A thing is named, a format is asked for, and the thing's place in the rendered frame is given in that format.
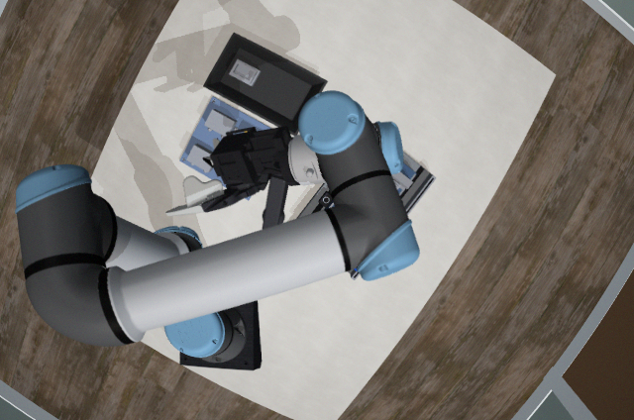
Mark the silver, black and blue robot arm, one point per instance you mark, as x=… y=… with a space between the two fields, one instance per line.
x=62 y=225

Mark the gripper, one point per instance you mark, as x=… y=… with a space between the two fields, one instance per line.
x=245 y=163

